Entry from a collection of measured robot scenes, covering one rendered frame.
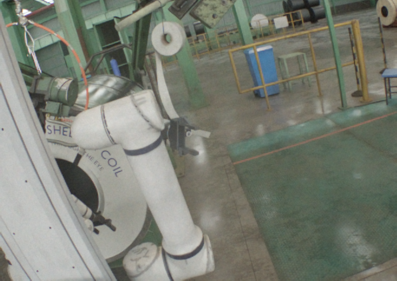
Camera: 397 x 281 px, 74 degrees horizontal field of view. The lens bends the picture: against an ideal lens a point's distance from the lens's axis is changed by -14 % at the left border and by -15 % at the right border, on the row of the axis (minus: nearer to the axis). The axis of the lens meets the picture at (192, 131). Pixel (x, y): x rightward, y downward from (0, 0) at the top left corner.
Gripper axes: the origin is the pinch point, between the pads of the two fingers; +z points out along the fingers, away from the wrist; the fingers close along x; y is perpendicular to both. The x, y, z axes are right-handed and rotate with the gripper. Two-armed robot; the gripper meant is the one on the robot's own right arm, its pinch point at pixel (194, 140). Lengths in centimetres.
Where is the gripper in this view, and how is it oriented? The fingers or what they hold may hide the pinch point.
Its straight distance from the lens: 124.6
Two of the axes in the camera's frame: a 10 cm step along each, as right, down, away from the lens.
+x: -0.2, 9.5, 3.0
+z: 6.6, 2.4, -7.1
